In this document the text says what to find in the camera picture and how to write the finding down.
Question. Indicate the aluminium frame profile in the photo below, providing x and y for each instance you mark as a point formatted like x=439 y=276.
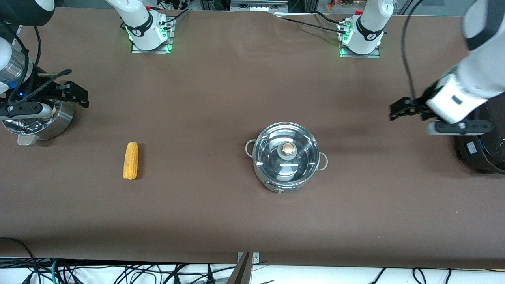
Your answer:
x=487 y=14

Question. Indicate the black rice cooker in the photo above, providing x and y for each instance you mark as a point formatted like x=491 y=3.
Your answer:
x=485 y=154

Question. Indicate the small metal table edge bracket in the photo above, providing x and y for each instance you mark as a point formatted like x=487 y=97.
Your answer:
x=255 y=258

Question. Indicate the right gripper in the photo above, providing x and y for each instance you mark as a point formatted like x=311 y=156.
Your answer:
x=40 y=83

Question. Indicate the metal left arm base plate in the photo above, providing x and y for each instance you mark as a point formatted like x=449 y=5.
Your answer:
x=347 y=54

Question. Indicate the steel steamer pot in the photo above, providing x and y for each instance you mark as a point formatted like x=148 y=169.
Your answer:
x=59 y=122

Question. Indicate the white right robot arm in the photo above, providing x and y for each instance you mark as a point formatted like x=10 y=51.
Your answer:
x=142 y=23

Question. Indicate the glass pot lid with knob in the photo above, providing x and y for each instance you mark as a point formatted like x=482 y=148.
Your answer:
x=272 y=150

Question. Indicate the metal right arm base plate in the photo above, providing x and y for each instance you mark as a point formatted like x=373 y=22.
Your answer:
x=169 y=44

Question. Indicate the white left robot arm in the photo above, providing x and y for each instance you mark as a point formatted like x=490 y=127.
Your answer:
x=481 y=71

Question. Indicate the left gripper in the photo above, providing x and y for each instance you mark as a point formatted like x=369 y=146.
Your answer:
x=417 y=105

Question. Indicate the grey box behind table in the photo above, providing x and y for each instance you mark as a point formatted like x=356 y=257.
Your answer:
x=258 y=4

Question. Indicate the dark camera mount pole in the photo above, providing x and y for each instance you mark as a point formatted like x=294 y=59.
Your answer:
x=240 y=274

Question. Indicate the yellow corn cob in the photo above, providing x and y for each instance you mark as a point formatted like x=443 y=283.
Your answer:
x=130 y=161

